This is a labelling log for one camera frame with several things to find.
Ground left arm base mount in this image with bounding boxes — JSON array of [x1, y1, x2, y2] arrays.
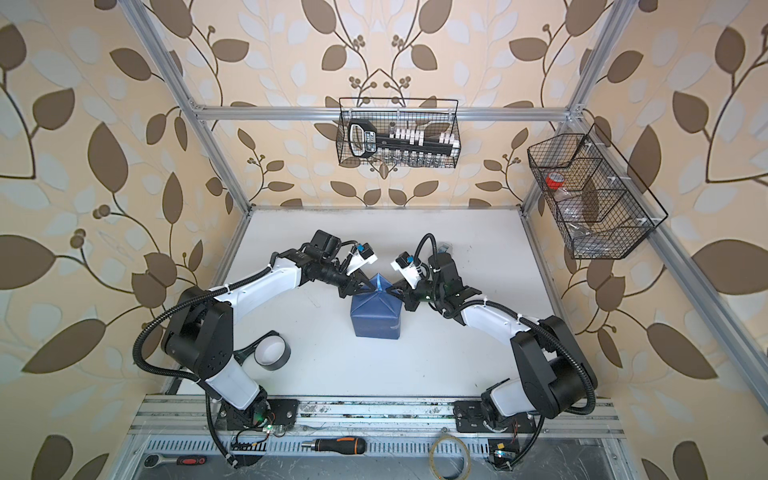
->
[[219, 398, 299, 431]]

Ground back wire basket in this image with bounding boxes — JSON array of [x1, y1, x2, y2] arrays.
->
[[336, 95, 462, 169]]

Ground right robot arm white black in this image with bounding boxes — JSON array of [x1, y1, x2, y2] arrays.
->
[[387, 252, 598, 431]]

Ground red handled ratchet wrench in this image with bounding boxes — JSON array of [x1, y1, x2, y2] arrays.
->
[[143, 454, 208, 469]]

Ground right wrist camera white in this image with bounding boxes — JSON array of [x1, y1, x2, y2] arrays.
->
[[391, 252, 422, 289]]

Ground grey duct tape roll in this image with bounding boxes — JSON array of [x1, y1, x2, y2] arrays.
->
[[253, 335, 291, 371]]

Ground light blue wrapping paper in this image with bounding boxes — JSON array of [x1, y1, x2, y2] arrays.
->
[[350, 274, 403, 340]]

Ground wire basket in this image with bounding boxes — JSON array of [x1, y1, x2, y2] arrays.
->
[[527, 124, 668, 260], [336, 95, 462, 169]]

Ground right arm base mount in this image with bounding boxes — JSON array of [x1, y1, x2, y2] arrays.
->
[[453, 400, 536, 435]]

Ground right wire basket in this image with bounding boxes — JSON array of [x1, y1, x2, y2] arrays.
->
[[527, 124, 668, 260]]

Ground clear tape roll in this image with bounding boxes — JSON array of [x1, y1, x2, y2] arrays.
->
[[428, 432, 472, 480]]

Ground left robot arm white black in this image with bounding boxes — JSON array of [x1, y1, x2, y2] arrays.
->
[[132, 230, 377, 426]]

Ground black socket set rail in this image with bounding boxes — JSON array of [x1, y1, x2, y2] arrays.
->
[[346, 119, 461, 159]]

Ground black orange screwdriver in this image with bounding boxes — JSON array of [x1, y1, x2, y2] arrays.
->
[[301, 437, 367, 455]]

